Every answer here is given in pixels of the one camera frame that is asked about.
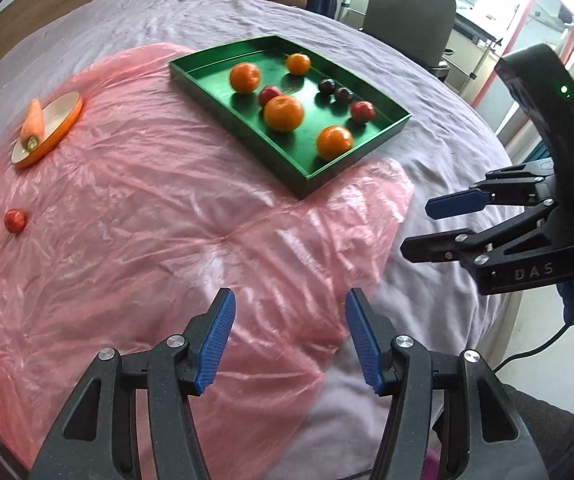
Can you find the pink plastic sheet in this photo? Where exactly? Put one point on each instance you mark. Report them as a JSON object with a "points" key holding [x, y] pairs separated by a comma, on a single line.
{"points": [[136, 219]]}

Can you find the glass desk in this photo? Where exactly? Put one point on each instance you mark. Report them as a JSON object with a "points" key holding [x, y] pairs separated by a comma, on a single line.
{"points": [[475, 34]]}

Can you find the smooth orange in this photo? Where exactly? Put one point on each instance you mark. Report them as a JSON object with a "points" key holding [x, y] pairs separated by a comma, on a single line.
{"points": [[332, 142]]}

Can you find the grey office chair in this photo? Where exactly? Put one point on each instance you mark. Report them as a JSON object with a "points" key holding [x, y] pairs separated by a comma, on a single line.
{"points": [[418, 29]]}

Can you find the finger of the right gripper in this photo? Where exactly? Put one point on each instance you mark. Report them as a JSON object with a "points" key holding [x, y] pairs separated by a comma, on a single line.
{"points": [[522, 185], [522, 241]]}

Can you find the dark plum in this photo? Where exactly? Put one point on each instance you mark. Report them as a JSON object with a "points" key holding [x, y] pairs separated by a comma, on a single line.
{"points": [[344, 95], [327, 87]]}

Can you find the red tomato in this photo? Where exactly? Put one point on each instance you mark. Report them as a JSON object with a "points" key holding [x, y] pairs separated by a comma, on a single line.
{"points": [[15, 220], [362, 112], [267, 94]]}

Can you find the green rectangular tray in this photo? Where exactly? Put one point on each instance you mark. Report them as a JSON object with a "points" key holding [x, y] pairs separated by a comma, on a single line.
{"points": [[291, 157]]}

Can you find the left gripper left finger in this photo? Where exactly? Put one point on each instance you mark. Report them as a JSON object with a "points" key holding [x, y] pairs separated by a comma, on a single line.
{"points": [[94, 436]]}

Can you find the rough orange mandarin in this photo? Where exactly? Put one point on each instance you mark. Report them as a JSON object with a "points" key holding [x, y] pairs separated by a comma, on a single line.
{"points": [[244, 78]]}

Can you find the orange oval dish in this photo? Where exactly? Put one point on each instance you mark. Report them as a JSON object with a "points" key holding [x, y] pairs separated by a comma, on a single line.
{"points": [[60, 116]]}

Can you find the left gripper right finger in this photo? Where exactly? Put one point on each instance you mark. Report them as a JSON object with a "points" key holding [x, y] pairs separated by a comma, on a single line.
{"points": [[483, 435]]}

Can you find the orange carrot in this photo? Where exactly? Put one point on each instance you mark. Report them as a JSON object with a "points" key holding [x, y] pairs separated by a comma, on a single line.
{"points": [[33, 129]]}

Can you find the small orange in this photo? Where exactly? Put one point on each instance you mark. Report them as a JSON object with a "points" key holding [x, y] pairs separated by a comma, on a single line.
{"points": [[298, 64], [283, 114]]}

